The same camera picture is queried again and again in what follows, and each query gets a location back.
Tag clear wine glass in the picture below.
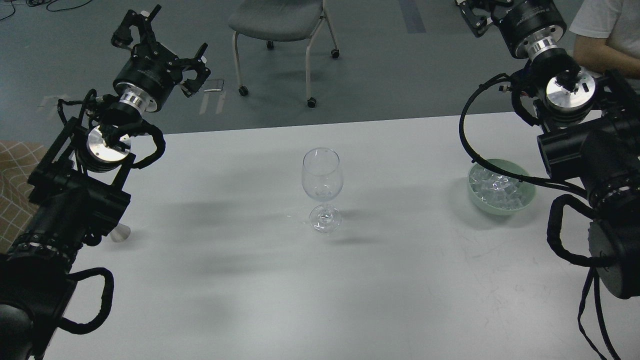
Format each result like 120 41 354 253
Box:
301 147 345 234

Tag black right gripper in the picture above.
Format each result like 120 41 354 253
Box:
455 0 567 59

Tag person in white shirt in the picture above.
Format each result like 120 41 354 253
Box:
569 0 640 82

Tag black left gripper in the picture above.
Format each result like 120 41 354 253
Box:
111 4 211 113

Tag steel double jigger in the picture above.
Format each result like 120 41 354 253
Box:
109 223 131 243

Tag green bowl of ice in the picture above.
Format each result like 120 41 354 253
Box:
466 162 537 217

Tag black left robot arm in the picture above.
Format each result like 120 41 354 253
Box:
1 5 211 360

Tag metal floor plate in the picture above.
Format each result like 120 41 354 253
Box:
202 79 226 93

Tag grey office chair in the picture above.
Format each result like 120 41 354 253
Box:
228 0 341 109

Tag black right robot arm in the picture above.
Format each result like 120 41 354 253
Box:
455 0 639 360

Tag beige checkered cushion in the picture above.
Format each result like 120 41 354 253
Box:
0 140 48 254

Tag black floor cables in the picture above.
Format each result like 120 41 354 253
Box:
0 0 94 22

